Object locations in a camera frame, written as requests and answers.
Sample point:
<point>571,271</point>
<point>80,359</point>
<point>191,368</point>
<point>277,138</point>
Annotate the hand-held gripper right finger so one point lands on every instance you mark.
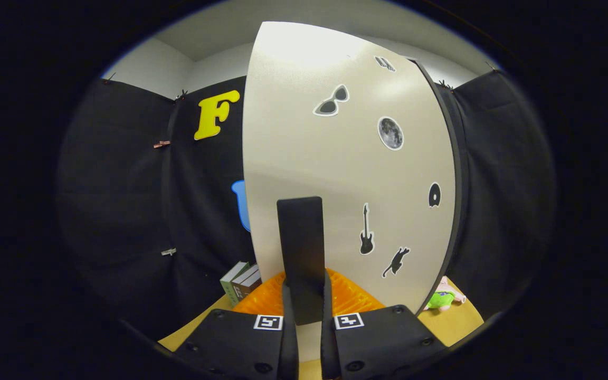
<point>388,343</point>

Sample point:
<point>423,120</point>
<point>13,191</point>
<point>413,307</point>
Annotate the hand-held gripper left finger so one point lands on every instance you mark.
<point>230,343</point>

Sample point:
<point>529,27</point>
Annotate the green book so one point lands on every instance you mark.
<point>230,287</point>

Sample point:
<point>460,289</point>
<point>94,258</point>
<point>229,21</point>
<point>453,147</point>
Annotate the green plush toy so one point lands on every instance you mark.
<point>440,300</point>

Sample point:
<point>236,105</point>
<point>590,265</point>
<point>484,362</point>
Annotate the white clip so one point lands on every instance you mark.
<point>168,252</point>

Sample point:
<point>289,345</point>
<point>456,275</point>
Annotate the dark grey cabinet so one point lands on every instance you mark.
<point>461,179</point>

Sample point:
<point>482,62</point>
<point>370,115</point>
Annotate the black backdrop cloth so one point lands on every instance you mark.
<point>124,184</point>

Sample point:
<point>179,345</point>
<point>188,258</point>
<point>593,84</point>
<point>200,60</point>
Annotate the black binder clip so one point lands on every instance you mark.
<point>444,85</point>
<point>109,78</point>
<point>491,67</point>
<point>181,95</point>

